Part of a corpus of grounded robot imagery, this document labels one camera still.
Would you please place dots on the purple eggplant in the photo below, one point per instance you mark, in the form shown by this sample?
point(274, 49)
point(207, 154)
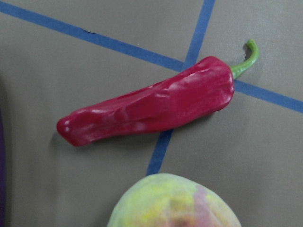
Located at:
point(2, 176)

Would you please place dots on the red chili pepper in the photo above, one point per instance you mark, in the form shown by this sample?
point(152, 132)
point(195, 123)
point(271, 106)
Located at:
point(205, 88)

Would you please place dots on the yellow green mango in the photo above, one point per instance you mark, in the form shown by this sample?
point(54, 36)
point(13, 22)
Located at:
point(167, 200)

